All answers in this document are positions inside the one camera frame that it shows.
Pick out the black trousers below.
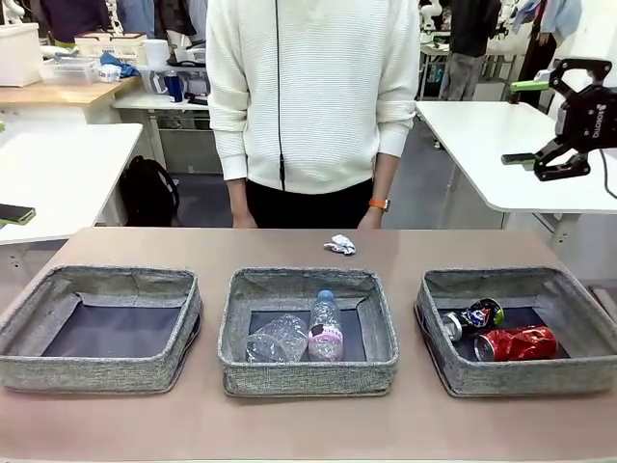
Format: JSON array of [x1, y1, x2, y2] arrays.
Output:
[[245, 176, 376, 230]]

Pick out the person's left forearm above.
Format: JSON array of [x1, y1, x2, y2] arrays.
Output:
[[371, 151, 394, 202]]

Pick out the wooden table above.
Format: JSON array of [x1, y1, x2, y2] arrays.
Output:
[[0, 74, 141, 124]]

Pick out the blue cloth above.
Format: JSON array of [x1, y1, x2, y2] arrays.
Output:
[[98, 51, 141, 78]]

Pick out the person's left hand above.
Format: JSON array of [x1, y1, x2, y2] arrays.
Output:
[[357, 209, 385, 230]]

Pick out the crushed dark drink can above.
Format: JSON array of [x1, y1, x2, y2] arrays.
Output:
[[441, 297, 506, 342]]

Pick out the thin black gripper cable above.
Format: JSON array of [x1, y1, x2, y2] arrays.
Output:
[[599, 148, 617, 200]]

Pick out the background person in black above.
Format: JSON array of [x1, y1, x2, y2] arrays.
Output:
[[441, 0, 502, 101]]

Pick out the clear pink-label water bottle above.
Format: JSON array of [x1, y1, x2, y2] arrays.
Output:
[[307, 288, 345, 362]]

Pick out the background person in dark top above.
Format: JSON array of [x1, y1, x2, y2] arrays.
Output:
[[38, 0, 113, 44]]

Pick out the white paper roll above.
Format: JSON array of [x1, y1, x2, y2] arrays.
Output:
[[144, 38, 170, 68]]

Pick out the blue bottle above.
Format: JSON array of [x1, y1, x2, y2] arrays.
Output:
[[163, 69, 184, 103]]

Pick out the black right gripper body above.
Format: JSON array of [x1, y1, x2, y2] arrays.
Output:
[[553, 85, 617, 153]]

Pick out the white headset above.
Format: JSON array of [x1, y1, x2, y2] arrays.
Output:
[[171, 45, 209, 67]]

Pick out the black backpack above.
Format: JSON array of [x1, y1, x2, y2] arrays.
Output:
[[118, 154, 181, 228]]

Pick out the crumpled white paper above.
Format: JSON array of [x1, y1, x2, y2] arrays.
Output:
[[323, 233, 358, 256]]

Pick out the clear plastic basket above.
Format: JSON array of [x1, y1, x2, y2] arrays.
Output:
[[40, 56, 97, 86]]

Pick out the grey fabric basket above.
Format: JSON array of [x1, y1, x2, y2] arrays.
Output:
[[217, 266, 400, 397], [414, 266, 617, 397], [0, 263, 203, 395]]

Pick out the thin black cord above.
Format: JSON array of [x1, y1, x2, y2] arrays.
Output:
[[274, 0, 287, 192]]

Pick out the background person with blue cloth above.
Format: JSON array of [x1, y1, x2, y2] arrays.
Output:
[[510, 0, 582, 108]]

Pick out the clear plastic cup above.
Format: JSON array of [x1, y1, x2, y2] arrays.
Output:
[[245, 313, 309, 363]]

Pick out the clear storage bin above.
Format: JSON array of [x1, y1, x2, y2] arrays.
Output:
[[137, 65, 211, 95]]

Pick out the white storage box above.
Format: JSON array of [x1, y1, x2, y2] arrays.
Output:
[[0, 21, 43, 88]]

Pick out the cream slatted crate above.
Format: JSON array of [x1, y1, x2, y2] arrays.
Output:
[[74, 31, 148, 64]]

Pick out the white knit sweater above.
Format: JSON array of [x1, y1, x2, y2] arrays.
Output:
[[205, 0, 421, 195]]

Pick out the person's right forearm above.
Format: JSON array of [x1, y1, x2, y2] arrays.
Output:
[[226, 177, 250, 216]]

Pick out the crushed red soda can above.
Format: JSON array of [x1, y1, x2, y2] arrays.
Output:
[[473, 325, 559, 363]]

